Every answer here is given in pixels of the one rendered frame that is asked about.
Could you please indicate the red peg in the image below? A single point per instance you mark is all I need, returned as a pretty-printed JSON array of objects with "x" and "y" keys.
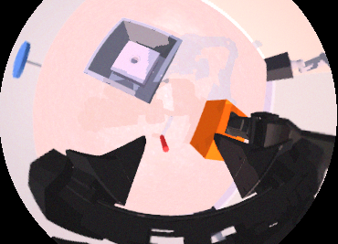
[{"x": 165, "y": 147}]

